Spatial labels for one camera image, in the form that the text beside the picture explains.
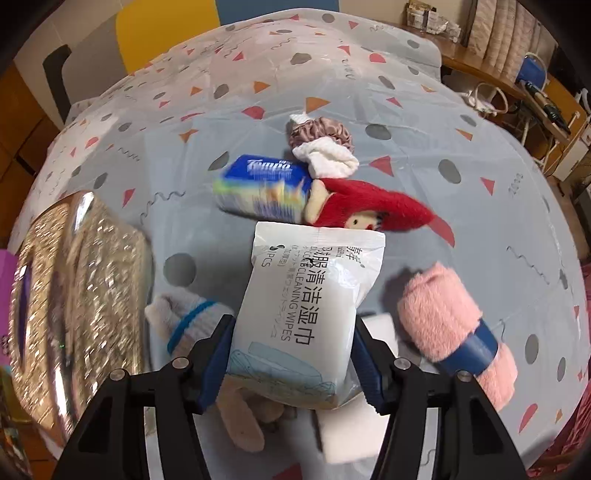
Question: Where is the small round side table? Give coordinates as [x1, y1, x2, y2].
[519, 80, 574, 158]

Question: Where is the white wet wipes pack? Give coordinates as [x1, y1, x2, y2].
[226, 222, 386, 410]

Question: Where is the patterned plastic tablecloth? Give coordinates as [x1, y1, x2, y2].
[8, 8, 591, 480]

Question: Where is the white folded sock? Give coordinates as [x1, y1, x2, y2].
[293, 136, 360, 179]

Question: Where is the grey sock blue stripe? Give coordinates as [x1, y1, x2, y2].
[144, 292, 235, 357]

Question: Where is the right patterned curtain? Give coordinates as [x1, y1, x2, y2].
[468, 0, 558, 82]

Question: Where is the blue folding chair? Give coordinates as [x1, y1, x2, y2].
[516, 52, 548, 90]

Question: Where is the grey yellow blue sofa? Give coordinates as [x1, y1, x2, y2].
[16, 1, 344, 126]

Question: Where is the red hooded plush doll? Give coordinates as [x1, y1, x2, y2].
[303, 178, 435, 231]

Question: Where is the blue Tempo tissue pack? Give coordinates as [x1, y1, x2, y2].
[213, 154, 312, 224]

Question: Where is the ornate gold tissue box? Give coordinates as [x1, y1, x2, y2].
[9, 191, 153, 446]

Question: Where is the brown scrunchie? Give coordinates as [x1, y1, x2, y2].
[288, 117, 355, 152]

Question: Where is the pink towel blue band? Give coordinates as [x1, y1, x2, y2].
[397, 262, 518, 411]

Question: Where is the purple cardboard box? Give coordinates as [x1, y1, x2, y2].
[0, 250, 17, 368]

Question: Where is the beige plush toy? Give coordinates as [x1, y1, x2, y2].
[215, 376, 297, 453]

